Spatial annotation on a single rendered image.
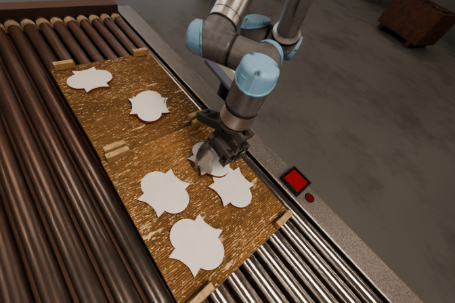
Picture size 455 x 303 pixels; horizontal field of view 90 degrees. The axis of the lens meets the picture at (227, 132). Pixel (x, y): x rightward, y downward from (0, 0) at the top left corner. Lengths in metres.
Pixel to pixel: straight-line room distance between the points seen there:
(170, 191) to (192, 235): 0.12
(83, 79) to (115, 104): 0.14
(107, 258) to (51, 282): 0.10
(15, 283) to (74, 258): 0.09
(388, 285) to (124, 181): 0.74
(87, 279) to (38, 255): 0.11
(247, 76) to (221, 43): 0.14
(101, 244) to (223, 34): 0.52
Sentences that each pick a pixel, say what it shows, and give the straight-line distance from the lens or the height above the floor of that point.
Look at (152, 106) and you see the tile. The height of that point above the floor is 0.96.
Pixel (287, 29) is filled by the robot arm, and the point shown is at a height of 1.18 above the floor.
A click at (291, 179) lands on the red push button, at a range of 0.76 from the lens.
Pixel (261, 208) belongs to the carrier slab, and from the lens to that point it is 0.66.
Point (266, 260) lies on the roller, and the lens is 0.65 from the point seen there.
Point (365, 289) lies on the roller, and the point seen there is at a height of 0.92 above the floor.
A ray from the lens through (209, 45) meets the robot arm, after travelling 0.52.
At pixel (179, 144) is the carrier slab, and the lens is 0.70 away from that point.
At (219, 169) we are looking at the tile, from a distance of 0.65.
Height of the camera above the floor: 1.50
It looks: 47 degrees down
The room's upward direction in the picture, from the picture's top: 22 degrees clockwise
